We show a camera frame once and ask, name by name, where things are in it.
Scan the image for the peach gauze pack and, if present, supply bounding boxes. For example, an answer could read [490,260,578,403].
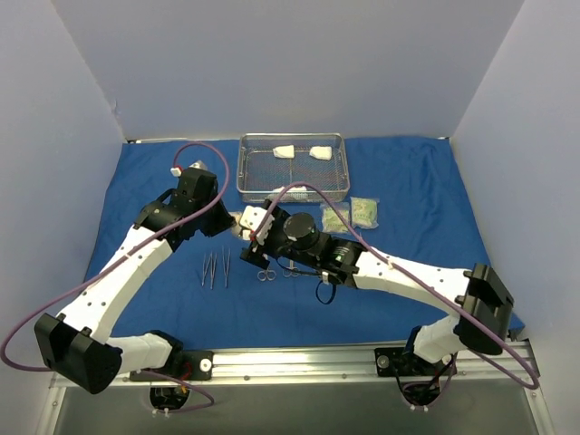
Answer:
[230,211,247,240]

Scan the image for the black wrist loop cable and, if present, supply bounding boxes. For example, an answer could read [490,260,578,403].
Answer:
[314,271,339,307]

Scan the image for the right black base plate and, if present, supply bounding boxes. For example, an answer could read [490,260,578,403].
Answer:
[373,346,456,378]

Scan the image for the aluminium front rail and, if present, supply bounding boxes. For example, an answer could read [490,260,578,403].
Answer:
[47,342,540,391]

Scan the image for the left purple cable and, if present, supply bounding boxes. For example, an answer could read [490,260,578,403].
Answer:
[0,140,231,414]

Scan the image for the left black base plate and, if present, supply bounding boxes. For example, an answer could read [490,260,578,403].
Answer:
[119,350,214,382]

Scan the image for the purple cable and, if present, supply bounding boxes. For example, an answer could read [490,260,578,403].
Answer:
[260,181,541,411]
[0,140,231,414]

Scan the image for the blue surgical drape cloth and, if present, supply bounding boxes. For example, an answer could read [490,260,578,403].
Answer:
[88,137,488,349]

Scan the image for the white gauze pad front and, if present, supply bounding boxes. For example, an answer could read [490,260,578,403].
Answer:
[269,186,309,202]

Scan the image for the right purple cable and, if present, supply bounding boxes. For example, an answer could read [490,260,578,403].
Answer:
[260,181,541,411]

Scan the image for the steel tweezers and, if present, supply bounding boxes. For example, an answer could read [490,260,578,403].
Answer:
[221,246,231,288]
[199,255,211,286]
[208,252,217,289]

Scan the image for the green paper packet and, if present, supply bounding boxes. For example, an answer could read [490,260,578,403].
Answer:
[320,202,350,234]

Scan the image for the straight steel scissors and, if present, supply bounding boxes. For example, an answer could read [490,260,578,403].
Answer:
[283,260,299,278]

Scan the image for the cream gauze pack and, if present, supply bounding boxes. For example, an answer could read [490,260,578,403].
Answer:
[351,197,380,229]

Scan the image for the white gauze roll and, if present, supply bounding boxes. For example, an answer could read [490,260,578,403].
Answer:
[309,146,333,161]
[273,145,295,160]

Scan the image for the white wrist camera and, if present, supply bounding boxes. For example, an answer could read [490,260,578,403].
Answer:
[238,206,275,245]
[169,160,208,178]

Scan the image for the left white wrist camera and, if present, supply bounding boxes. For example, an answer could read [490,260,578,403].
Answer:
[169,160,208,178]

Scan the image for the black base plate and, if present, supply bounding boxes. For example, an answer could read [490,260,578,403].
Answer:
[373,346,456,378]
[119,350,214,382]

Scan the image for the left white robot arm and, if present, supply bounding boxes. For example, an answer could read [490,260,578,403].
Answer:
[34,167,235,394]

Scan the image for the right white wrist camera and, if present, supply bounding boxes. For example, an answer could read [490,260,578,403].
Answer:
[238,206,275,245]

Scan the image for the steel mesh instrument tray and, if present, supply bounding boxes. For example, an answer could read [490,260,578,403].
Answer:
[237,133,350,203]

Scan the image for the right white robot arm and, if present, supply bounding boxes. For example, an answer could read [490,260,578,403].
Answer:
[238,206,514,374]

